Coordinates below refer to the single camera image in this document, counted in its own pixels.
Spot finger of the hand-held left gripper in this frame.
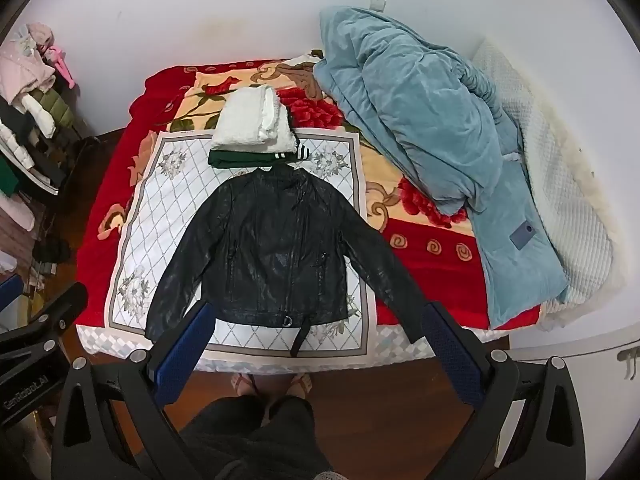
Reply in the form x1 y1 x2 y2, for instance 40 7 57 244
0 283 89 378
0 274 24 313

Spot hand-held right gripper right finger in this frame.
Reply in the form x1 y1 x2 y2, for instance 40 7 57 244
422 301 587 480

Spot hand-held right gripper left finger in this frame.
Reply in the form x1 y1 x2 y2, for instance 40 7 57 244
51 300 217 480

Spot black leather jacket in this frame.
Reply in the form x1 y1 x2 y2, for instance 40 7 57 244
145 165 436 358

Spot bed with white checkered sheet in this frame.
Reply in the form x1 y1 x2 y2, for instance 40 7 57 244
75 322 508 373

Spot person's left foot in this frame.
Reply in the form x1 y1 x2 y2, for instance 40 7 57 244
231 374 260 399

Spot person's foot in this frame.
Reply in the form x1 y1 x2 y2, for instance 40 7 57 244
231 374 260 399
287 372 315 400

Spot person's dark pants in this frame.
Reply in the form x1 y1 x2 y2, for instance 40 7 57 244
177 395 332 480

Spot red floral blanket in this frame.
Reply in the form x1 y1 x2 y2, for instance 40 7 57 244
75 57 543 333

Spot person's right foot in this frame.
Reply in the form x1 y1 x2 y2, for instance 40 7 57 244
287 372 315 400

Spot white diamond-pattern floral cloth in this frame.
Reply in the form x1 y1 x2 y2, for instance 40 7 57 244
102 130 383 353

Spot grey knit sweater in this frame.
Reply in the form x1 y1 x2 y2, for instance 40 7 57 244
299 462 338 480

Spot white waffle-textured blanket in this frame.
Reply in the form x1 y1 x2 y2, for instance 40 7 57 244
470 37 628 332

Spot green folded garment striped cuffs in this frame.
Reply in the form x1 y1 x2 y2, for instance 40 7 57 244
207 146 312 170

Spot white fluffy folded garment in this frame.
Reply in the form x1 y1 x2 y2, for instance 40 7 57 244
212 85 300 155

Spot light blue quilt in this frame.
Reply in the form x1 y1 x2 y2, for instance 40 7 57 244
312 5 571 331

